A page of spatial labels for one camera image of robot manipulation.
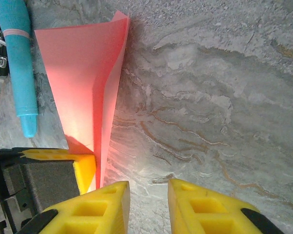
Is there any pink paper sheet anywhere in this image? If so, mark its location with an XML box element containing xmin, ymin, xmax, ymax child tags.
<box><xmin>34</xmin><ymin>10</ymin><xmax>130</xmax><ymax>190</ymax></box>

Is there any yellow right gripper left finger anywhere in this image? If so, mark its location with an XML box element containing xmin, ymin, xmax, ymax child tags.
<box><xmin>14</xmin><ymin>180</ymin><xmax>130</xmax><ymax>234</ymax></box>

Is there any teal cylinder with pink band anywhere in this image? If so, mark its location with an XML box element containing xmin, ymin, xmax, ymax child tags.
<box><xmin>0</xmin><ymin>0</ymin><xmax>39</xmax><ymax>138</ymax></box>

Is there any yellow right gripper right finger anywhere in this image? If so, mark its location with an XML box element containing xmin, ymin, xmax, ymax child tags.
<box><xmin>167</xmin><ymin>178</ymin><xmax>288</xmax><ymax>234</ymax></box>

